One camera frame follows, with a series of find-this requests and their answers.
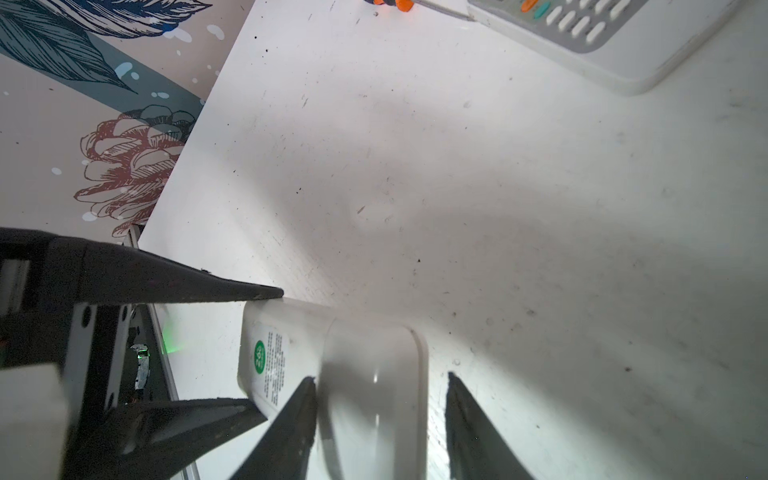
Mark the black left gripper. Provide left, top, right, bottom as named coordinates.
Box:
left=1, top=227, right=284, bottom=479

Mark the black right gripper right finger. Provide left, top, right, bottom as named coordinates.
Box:
left=445, top=372, right=533, bottom=480

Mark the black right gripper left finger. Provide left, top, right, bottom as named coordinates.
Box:
left=232, top=376, right=318, bottom=480

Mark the orange black screwdriver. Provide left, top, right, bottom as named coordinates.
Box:
left=365, top=0, right=474, bottom=22

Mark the grey-faced white remote control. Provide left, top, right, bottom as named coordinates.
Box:
left=467, top=0, right=741, bottom=95

